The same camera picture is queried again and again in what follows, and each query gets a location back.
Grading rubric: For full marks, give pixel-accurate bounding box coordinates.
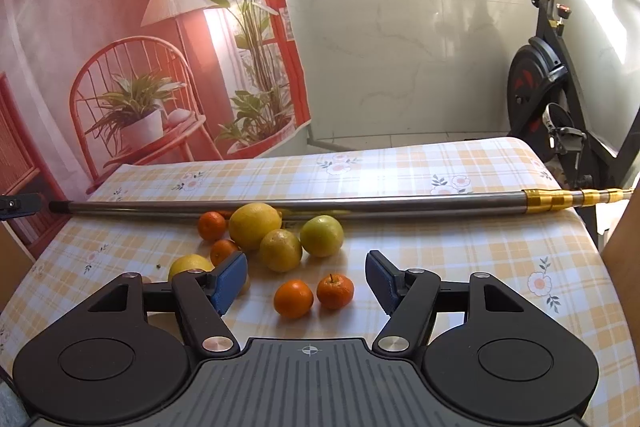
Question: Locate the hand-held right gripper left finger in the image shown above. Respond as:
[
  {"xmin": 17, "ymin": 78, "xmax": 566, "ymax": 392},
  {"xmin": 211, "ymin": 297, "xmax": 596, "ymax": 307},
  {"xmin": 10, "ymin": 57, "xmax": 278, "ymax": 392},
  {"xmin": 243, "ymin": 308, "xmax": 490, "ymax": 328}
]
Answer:
[{"xmin": 65, "ymin": 251, "xmax": 249, "ymax": 358}]

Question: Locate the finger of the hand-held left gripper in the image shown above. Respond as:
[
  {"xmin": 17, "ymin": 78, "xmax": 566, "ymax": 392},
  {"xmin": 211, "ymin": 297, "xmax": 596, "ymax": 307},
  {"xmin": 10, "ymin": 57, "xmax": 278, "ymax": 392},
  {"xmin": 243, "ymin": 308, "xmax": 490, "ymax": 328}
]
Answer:
[{"xmin": 0, "ymin": 193, "xmax": 41, "ymax": 222}]

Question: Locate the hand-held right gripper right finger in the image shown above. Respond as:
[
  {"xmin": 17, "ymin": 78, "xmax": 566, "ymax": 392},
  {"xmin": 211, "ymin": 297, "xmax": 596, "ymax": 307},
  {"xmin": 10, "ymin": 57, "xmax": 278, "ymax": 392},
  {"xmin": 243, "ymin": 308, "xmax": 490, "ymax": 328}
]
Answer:
[{"xmin": 366, "ymin": 250, "xmax": 551, "ymax": 358}]

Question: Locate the large yellow lemon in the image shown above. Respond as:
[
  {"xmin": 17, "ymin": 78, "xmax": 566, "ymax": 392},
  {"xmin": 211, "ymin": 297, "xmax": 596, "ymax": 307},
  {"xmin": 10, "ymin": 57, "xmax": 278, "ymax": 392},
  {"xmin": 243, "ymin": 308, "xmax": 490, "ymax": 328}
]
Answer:
[{"xmin": 228, "ymin": 202, "xmax": 283, "ymax": 251}]

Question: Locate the small orange tangerine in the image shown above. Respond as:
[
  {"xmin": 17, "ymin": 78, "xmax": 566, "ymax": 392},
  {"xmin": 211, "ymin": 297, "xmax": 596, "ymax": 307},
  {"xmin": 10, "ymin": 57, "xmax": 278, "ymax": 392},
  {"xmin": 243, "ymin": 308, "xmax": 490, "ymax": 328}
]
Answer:
[
  {"xmin": 210, "ymin": 239, "xmax": 241, "ymax": 267},
  {"xmin": 197, "ymin": 211, "xmax": 228, "ymax": 242}
]

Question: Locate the orange tangerine with stem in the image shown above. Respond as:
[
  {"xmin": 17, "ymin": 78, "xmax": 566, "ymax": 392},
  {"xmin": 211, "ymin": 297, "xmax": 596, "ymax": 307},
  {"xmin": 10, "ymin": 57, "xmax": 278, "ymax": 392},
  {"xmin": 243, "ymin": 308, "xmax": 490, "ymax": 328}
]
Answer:
[{"xmin": 317, "ymin": 273, "xmax": 355, "ymax": 311}]

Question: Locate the brown cardboard box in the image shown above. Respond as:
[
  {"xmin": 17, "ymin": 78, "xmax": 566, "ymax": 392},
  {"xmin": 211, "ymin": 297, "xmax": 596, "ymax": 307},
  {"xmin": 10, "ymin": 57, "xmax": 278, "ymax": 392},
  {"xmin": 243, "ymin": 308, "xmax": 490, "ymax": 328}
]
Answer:
[
  {"xmin": 0, "ymin": 222, "xmax": 34, "ymax": 314},
  {"xmin": 599, "ymin": 193, "xmax": 640, "ymax": 325}
]

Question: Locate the checked floral tablecloth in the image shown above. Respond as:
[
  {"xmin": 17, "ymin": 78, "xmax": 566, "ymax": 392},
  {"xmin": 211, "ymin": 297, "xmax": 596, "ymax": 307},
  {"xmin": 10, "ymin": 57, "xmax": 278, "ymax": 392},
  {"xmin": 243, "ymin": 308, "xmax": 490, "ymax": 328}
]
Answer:
[{"xmin": 0, "ymin": 137, "xmax": 640, "ymax": 408}]

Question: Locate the greenish yellow lemon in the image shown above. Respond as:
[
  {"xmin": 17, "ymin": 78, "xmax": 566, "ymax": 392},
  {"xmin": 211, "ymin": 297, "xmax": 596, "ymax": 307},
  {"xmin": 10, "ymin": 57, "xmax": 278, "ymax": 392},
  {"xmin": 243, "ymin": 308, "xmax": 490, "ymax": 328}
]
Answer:
[{"xmin": 299, "ymin": 215, "xmax": 345, "ymax": 258}]

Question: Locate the steel pole with gold end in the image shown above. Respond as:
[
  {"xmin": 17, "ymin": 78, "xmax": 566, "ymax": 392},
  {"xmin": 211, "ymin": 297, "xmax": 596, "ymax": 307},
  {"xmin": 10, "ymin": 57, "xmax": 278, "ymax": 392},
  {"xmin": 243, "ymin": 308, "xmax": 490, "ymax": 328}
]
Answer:
[{"xmin": 49, "ymin": 188, "xmax": 636, "ymax": 221}]

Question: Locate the grey backdrop stand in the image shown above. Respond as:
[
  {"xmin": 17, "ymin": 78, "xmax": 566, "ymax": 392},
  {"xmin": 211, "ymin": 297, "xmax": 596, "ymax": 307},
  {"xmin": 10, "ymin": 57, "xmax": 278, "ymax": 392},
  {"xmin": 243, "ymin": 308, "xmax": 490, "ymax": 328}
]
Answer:
[{"xmin": 306, "ymin": 126, "xmax": 362, "ymax": 152}]

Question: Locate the printed room scene backdrop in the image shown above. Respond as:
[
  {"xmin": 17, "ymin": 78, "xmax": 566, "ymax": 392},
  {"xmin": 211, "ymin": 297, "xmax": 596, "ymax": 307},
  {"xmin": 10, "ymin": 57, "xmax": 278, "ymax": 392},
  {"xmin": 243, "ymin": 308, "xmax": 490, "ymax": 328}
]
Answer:
[{"xmin": 0, "ymin": 0, "xmax": 314, "ymax": 260}]

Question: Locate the black exercise bike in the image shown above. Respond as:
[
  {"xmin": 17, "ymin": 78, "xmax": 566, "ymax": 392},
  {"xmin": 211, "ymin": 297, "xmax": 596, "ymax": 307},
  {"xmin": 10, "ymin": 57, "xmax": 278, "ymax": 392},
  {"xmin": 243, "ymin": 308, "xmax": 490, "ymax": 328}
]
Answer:
[{"xmin": 494, "ymin": 0, "xmax": 640, "ymax": 250}]

